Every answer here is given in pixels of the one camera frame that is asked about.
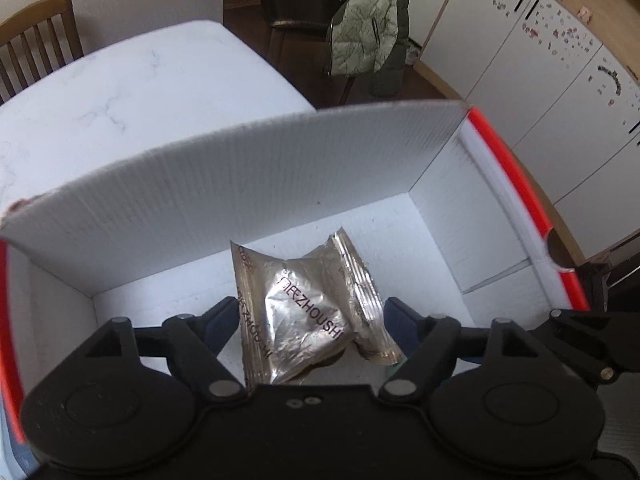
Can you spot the brown wooden chair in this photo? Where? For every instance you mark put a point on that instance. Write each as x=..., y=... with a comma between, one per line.
x=35, y=42

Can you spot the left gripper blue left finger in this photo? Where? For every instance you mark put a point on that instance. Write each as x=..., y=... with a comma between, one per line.
x=194, y=343

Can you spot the white wall cabinet unit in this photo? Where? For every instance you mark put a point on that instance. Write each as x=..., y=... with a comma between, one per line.
x=560, y=100

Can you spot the green jacket on chair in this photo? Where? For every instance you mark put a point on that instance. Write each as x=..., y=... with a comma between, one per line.
x=369, y=37

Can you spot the red white cardboard box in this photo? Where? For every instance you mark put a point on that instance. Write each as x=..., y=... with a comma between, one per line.
x=434, y=201

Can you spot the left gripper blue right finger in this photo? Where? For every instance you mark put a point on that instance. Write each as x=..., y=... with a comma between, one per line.
x=429, y=346

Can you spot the silver foil snack packet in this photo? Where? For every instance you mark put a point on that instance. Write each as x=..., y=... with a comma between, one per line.
x=297, y=314

